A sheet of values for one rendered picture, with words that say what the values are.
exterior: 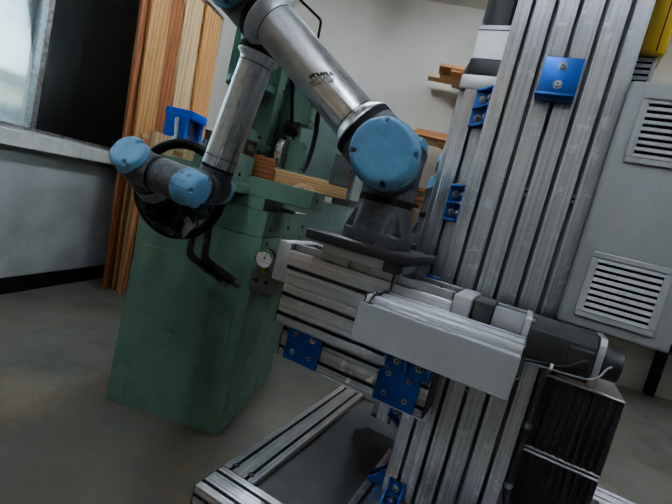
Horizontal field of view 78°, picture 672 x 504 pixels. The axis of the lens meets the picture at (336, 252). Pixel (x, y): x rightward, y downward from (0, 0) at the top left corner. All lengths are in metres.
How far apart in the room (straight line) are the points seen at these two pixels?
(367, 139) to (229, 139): 0.38
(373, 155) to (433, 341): 0.32
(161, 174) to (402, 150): 0.47
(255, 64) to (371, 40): 3.10
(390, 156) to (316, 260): 0.30
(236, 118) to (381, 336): 0.57
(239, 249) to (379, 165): 0.81
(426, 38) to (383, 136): 3.34
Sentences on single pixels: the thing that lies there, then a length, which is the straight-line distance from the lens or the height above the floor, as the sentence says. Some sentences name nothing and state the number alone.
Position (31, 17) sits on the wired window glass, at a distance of 2.77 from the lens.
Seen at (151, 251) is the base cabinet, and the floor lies 0.57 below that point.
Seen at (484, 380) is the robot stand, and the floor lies 0.68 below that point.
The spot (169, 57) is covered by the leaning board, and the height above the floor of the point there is 1.56.
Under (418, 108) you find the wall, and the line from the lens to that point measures 3.84.
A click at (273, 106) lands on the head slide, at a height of 1.18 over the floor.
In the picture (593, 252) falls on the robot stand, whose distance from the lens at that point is 0.93.
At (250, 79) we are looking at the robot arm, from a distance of 1.00.
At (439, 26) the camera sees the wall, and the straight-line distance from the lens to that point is 4.07.
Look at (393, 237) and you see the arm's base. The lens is 0.84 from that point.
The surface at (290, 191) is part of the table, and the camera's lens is 1.36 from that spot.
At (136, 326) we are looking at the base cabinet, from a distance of 1.64.
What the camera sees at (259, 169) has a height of 0.93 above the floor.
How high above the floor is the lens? 0.88
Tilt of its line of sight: 7 degrees down
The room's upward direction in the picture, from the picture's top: 14 degrees clockwise
